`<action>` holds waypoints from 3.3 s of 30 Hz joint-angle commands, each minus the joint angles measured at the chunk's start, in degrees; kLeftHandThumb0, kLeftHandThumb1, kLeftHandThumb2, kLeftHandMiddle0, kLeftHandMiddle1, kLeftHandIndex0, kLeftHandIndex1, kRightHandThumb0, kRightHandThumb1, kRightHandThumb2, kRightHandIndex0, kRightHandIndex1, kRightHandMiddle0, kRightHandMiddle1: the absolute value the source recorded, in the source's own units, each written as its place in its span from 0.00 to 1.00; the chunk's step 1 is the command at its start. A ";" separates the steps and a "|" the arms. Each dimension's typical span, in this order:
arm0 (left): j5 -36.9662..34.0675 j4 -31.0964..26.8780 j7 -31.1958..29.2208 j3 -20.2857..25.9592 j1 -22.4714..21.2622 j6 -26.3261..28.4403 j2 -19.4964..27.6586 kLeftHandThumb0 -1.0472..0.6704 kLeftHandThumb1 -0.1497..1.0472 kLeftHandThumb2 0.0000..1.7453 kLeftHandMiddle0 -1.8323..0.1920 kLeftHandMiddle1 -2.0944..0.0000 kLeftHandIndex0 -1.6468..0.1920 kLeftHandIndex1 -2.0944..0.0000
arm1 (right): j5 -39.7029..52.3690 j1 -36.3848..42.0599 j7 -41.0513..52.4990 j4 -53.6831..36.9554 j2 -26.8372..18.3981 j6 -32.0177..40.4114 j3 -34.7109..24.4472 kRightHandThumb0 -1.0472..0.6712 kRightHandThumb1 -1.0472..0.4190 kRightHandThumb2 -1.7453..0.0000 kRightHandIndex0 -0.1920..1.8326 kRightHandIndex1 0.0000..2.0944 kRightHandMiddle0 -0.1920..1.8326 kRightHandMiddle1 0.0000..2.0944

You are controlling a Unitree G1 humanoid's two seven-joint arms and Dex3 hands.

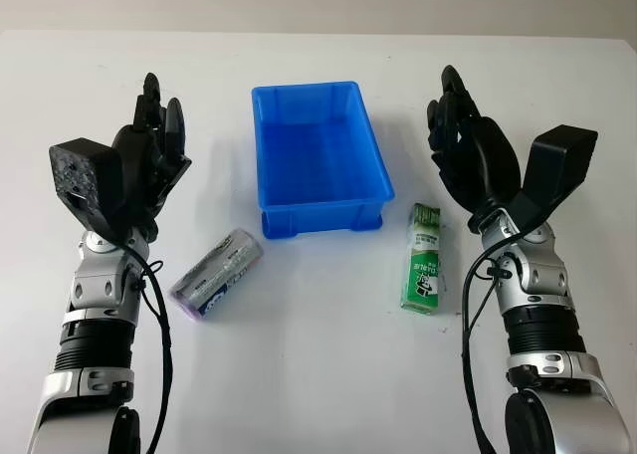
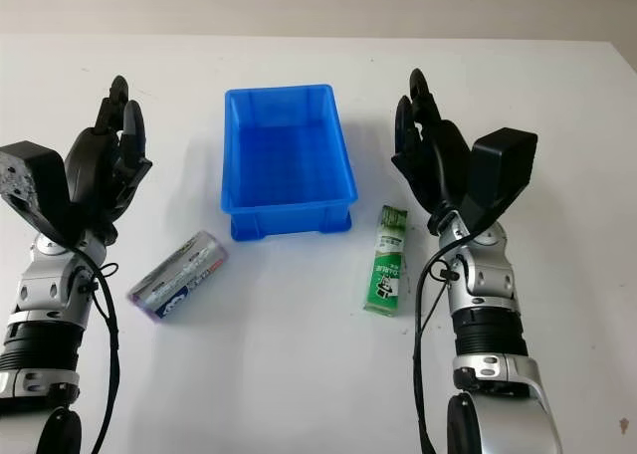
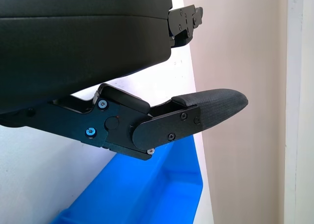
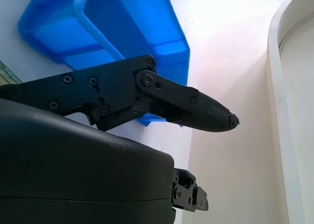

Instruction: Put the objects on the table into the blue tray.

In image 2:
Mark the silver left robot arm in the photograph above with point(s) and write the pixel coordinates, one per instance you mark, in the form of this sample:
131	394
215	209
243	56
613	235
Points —
45	285

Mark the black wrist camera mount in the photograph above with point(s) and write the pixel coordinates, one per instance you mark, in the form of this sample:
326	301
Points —
502	170
37	185

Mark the blue plastic tray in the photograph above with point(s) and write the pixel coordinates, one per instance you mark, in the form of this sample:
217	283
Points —
286	170

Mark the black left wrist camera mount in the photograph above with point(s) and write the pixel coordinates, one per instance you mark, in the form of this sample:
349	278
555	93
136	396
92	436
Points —
37	185

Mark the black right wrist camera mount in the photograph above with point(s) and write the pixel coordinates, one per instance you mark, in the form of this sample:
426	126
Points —
502	170

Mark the green toothpaste box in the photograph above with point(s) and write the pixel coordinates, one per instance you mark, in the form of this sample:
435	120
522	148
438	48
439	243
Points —
387	270

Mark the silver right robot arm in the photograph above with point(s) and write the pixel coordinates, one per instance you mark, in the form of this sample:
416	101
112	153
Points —
488	285

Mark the silver purple pack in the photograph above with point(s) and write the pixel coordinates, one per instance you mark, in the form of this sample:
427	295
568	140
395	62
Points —
179	277

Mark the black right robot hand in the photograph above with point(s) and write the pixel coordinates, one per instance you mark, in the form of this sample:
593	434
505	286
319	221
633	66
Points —
443	160

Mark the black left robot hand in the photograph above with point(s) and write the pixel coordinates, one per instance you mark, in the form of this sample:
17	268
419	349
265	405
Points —
89	170

